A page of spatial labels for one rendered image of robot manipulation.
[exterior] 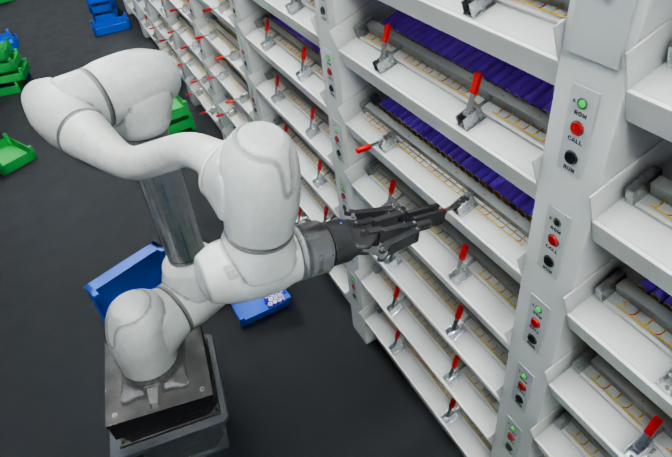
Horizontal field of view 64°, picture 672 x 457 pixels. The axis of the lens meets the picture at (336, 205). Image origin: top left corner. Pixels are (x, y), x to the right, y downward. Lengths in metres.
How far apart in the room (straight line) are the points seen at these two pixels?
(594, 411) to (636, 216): 0.38
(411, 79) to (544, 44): 0.37
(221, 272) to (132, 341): 0.68
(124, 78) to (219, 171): 0.53
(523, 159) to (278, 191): 0.38
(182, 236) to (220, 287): 0.63
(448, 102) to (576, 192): 0.32
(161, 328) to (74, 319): 0.94
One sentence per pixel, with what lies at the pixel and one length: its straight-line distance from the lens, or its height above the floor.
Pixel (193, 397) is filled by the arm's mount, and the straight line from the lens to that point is 1.58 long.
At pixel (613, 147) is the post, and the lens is 0.72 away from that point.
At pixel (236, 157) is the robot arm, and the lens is 0.69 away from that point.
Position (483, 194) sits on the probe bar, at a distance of 1.03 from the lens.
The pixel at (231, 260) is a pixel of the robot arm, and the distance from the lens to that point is 0.80.
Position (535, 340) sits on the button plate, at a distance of 1.01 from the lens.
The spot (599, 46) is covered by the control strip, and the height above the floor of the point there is 1.30.
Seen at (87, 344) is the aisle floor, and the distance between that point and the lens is 2.26.
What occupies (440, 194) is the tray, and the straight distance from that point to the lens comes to 1.09.
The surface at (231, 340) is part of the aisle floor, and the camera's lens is 2.04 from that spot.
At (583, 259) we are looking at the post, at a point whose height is 1.00.
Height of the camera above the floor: 1.56
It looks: 39 degrees down
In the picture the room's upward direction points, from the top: 7 degrees counter-clockwise
